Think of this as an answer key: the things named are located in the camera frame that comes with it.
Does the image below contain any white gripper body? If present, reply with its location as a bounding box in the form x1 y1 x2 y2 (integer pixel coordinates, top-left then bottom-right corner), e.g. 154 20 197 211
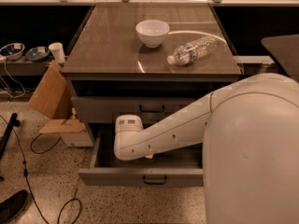
115 115 143 133

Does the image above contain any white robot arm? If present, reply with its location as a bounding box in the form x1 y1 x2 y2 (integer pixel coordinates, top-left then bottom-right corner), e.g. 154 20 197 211
114 73 299 224

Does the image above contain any open middle drawer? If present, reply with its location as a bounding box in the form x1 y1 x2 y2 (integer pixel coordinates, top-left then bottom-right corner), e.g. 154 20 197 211
78 124 203 187

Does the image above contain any grey upper drawer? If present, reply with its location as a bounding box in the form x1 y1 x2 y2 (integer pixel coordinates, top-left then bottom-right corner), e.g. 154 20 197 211
71 96 193 124

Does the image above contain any grey drawer cabinet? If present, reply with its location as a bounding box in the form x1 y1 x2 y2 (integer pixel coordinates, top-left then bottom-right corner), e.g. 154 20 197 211
61 3 243 147

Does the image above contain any flat cardboard sheet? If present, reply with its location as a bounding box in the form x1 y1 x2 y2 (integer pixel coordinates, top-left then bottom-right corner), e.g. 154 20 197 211
39 119 85 133

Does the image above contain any brown cardboard piece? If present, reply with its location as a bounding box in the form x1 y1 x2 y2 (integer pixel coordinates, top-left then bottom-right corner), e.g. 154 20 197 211
29 61 72 119

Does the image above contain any white bowl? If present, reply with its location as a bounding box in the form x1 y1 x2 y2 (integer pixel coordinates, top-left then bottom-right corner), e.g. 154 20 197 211
135 20 170 48

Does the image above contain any clear plastic water bottle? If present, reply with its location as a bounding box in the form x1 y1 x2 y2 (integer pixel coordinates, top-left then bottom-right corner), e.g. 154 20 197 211
167 35 218 65

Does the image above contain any white paper cup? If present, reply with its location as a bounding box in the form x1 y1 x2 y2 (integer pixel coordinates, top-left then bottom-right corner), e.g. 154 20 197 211
49 42 65 63

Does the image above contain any black stand leg left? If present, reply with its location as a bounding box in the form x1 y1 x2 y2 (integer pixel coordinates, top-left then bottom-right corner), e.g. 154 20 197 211
0 113 21 159

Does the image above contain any blue bowl right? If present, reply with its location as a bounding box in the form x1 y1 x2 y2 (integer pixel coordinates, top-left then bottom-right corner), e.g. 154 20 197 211
25 47 50 63

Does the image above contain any blue bowl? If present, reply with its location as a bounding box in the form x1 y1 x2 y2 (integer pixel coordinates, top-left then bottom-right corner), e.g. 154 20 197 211
0 43 25 61
25 47 50 63

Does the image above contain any low grey shelf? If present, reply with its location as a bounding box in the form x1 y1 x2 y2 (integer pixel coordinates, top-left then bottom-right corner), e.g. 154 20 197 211
0 57 64 77

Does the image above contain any blue bowl left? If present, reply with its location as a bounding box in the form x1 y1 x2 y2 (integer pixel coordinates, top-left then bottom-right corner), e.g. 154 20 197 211
0 43 25 61

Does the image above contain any black shoe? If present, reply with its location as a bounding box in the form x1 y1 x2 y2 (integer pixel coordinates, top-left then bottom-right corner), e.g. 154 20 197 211
0 189 29 224

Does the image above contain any black floor cable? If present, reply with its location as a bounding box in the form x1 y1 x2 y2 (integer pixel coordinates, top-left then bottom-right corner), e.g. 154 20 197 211
0 114 83 224

